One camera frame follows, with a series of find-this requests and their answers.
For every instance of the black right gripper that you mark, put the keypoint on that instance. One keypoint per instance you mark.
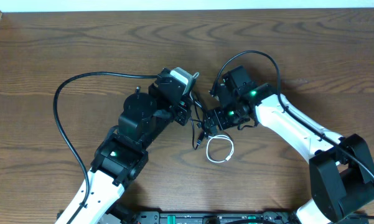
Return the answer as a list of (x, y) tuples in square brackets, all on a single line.
[(223, 123)]

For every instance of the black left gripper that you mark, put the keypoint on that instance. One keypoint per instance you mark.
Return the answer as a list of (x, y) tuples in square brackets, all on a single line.
[(182, 112)]

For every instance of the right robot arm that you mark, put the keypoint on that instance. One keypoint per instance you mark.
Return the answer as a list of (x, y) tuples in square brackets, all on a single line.
[(341, 169)]

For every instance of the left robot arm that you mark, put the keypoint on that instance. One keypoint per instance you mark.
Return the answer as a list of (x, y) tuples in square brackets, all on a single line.
[(123, 154)]

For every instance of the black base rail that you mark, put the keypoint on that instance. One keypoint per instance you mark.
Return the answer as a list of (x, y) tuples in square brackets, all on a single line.
[(121, 214)]

